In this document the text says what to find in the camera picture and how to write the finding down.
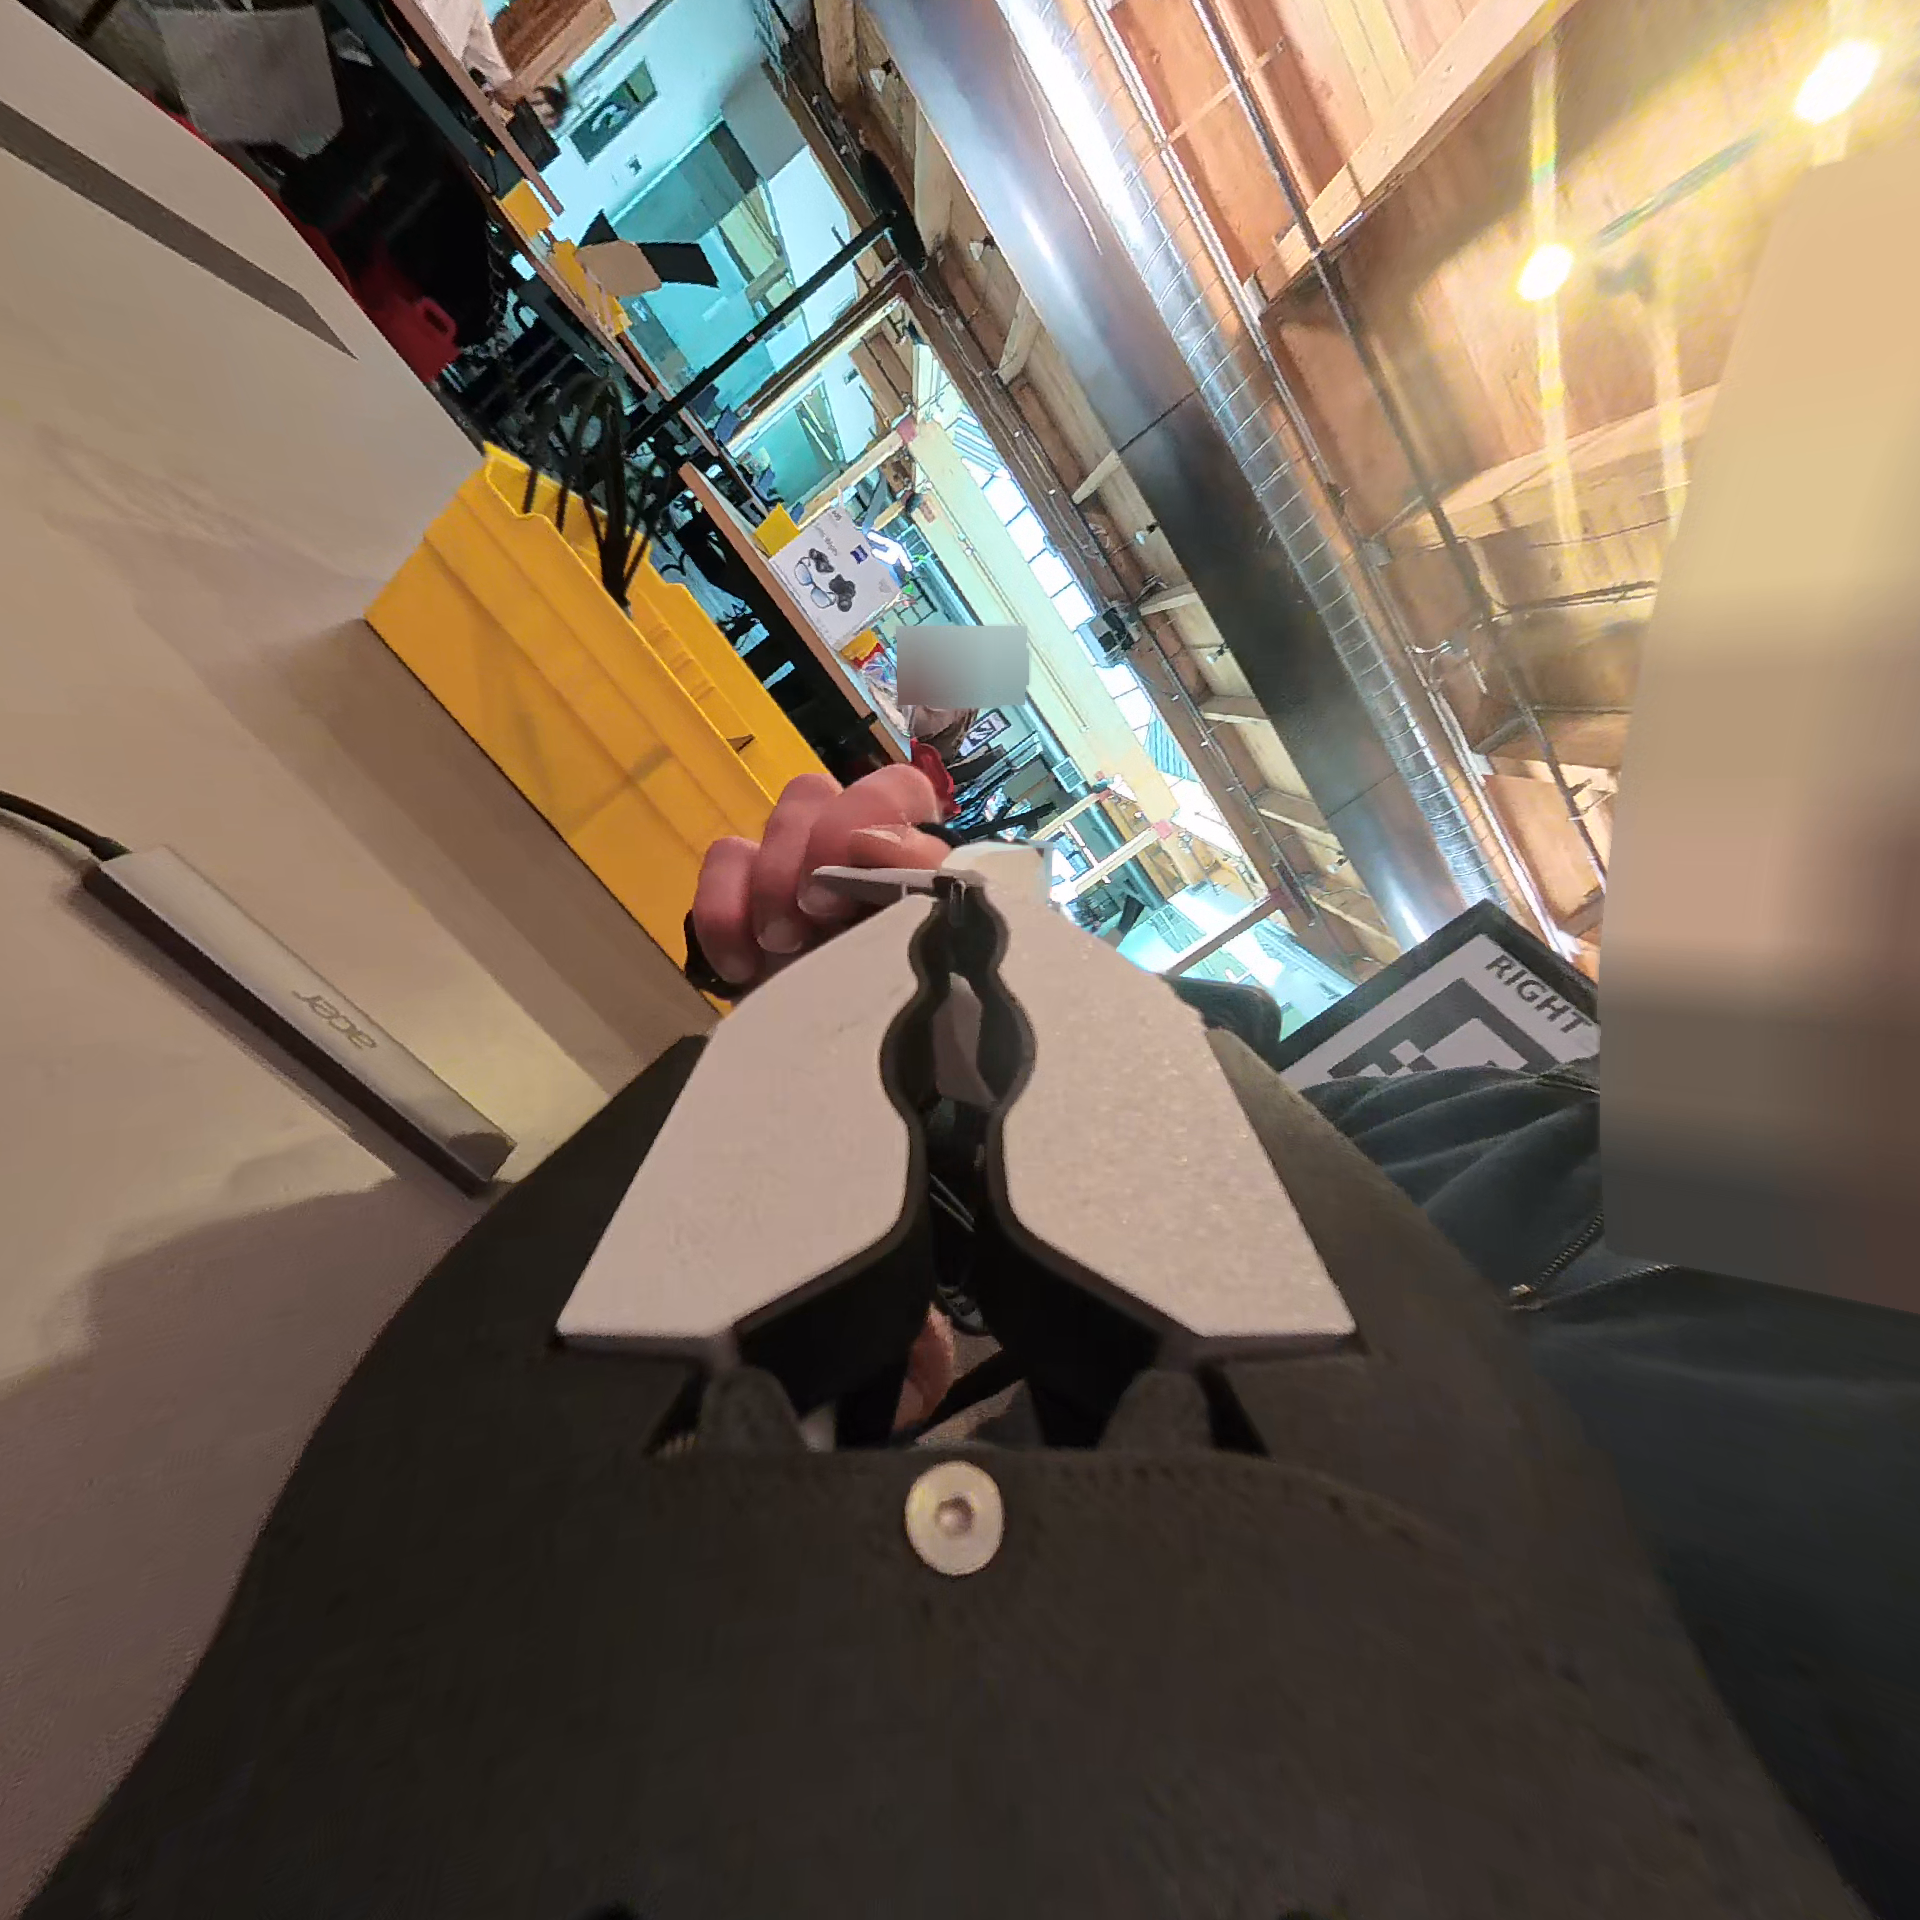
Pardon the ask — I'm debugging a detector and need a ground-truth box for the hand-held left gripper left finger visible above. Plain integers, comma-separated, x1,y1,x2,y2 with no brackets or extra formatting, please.
561,884,954,1368

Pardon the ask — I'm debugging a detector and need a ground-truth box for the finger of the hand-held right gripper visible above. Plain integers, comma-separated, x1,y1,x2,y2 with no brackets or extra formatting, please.
1610,123,1920,1322

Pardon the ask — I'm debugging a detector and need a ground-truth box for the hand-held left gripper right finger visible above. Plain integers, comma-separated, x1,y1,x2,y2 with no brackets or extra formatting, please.
967,863,1359,1368

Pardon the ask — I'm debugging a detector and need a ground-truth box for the grey usb hub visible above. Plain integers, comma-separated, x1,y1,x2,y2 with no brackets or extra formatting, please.
85,852,519,1197

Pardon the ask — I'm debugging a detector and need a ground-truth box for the yellow plastic bin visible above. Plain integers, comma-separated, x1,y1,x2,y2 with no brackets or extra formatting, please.
365,453,835,973

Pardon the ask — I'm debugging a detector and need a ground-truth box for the short black hub cable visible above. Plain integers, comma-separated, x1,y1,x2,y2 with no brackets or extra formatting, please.
0,789,126,871

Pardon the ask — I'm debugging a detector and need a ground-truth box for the person's right hand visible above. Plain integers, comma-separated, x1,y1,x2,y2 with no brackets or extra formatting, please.
683,762,954,988

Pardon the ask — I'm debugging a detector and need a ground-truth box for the bundle of black cables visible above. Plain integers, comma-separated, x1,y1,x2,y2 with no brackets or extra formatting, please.
500,349,657,607

